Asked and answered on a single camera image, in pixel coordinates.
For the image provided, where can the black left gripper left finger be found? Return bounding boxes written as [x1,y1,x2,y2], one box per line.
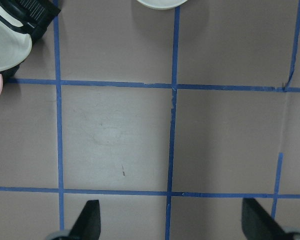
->
[67,200,101,240]

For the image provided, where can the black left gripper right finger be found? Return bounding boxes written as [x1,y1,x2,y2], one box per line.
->
[241,198,286,240]

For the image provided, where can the cream round plate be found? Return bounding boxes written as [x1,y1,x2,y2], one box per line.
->
[0,4,33,74]

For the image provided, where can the black plate rack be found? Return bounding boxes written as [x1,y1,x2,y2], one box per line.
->
[0,0,61,80]

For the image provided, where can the cream bowl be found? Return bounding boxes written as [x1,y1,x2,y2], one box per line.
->
[137,0,188,10]

